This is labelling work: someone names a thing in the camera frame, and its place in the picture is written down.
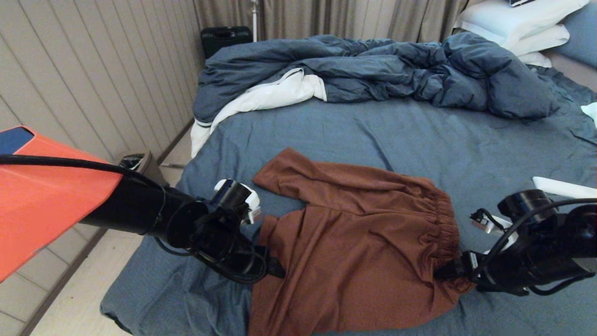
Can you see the dark patterned item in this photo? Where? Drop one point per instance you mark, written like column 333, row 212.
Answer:
column 522, row 2

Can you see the white cloth piece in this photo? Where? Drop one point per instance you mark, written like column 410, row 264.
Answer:
column 591, row 112

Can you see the thin metal floor rod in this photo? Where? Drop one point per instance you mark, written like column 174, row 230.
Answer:
column 172, row 165

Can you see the white stand pole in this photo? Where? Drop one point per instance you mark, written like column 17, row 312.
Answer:
column 254, row 21

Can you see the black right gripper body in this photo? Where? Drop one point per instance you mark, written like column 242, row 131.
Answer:
column 482, row 268

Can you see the white flat strip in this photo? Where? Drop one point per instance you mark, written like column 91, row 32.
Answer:
column 564, row 186

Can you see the blue bed sheet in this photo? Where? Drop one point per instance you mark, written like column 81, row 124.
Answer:
column 373, row 135

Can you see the white blanket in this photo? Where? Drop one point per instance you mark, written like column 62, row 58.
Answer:
column 270, row 93

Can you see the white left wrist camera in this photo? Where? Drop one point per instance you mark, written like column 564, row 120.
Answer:
column 252, row 200

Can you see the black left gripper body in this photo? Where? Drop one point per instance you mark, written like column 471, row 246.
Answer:
column 233, row 252

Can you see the beige trash bin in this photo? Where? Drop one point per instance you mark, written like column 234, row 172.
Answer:
column 151, row 168

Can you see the dark blue crumpled duvet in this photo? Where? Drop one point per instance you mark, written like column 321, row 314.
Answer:
column 396, row 67

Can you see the blue pillow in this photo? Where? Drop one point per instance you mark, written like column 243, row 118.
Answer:
column 583, row 35

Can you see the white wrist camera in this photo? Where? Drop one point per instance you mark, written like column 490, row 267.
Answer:
column 485, row 227
column 252, row 200

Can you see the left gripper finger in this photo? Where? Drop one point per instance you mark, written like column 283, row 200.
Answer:
column 275, row 262
column 273, row 273

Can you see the grey trash bag liner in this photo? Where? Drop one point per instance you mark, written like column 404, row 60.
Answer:
column 131, row 162

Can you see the beige curtain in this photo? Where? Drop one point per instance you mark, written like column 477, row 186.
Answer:
column 326, row 18

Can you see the large white pillow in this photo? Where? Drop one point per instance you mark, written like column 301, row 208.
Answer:
column 508, row 19

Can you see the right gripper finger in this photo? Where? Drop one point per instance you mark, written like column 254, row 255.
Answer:
column 447, row 267
column 447, row 276

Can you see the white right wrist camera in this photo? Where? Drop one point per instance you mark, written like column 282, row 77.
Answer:
column 485, row 227

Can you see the black hard suitcase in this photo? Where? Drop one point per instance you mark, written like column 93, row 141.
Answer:
column 224, row 38

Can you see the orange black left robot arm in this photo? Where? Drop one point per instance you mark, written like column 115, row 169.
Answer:
column 46, row 196

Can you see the small white pillow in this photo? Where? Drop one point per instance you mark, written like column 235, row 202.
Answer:
column 535, row 59

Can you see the flat white pillow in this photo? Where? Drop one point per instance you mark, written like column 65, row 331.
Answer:
column 543, row 41

